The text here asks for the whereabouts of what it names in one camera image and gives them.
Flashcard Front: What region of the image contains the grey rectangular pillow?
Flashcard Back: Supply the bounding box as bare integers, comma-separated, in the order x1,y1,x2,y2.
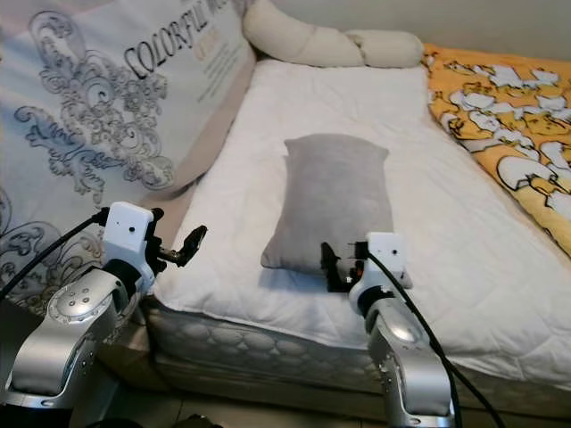
261,134,411,288

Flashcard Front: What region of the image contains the grey quilted mattress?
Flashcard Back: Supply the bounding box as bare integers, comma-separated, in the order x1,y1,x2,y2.
143,299,571,420

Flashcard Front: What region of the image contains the white quilted mattress pad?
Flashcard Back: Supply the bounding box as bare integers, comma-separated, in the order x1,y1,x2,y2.
153,58,571,393

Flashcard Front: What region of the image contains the dark robot foot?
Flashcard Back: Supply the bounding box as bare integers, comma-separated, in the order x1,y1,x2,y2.
174,414,226,428

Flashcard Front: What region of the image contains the large grey printed headboard cushion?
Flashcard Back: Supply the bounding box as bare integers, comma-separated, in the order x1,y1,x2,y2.
0,0,258,306

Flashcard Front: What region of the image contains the long beige bolster pillow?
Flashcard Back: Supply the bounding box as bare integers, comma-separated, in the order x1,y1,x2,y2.
241,0,425,70

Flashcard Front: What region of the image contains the orange duck print blanket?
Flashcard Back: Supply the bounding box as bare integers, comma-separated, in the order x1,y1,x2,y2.
422,43,571,259

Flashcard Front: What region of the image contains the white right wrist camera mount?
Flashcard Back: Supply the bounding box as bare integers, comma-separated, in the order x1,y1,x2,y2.
350,232,407,306

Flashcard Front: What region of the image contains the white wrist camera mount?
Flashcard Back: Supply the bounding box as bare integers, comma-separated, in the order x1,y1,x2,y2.
350,232,407,306
100,202,154,292

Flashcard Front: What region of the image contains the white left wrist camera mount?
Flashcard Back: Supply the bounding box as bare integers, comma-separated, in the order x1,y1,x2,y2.
100,202,154,292

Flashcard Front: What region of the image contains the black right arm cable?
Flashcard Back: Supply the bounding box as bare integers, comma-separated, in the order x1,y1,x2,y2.
366,250,506,428

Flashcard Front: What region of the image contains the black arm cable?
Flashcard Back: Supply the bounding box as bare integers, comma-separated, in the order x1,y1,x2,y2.
0,210,108,300
366,250,506,428

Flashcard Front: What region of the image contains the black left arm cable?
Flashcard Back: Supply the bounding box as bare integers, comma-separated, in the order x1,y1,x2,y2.
0,210,108,300

